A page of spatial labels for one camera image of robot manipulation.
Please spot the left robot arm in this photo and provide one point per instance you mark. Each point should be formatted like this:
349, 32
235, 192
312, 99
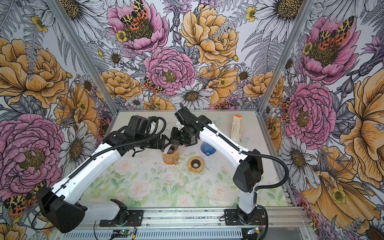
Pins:
61, 204

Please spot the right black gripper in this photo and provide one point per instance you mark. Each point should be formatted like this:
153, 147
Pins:
174, 137

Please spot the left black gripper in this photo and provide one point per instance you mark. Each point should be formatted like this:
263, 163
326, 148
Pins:
161, 146

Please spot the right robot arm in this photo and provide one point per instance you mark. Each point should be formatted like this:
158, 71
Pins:
248, 164

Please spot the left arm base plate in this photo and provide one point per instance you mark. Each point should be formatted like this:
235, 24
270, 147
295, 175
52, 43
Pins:
132, 217

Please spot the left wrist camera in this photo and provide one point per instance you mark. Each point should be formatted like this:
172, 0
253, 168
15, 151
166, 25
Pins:
138, 127

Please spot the aluminium frame rail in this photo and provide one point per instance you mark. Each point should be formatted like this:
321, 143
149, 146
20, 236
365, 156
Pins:
278, 223

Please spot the coffee filter pack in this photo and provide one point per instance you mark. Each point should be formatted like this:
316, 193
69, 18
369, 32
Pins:
236, 128

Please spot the orange glass carafe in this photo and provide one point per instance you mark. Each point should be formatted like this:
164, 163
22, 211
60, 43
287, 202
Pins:
171, 158

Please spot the blue glass dripper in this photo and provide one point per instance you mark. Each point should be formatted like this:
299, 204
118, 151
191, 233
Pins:
207, 149

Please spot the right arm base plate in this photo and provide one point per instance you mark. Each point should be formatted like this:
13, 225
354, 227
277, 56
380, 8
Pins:
237, 217

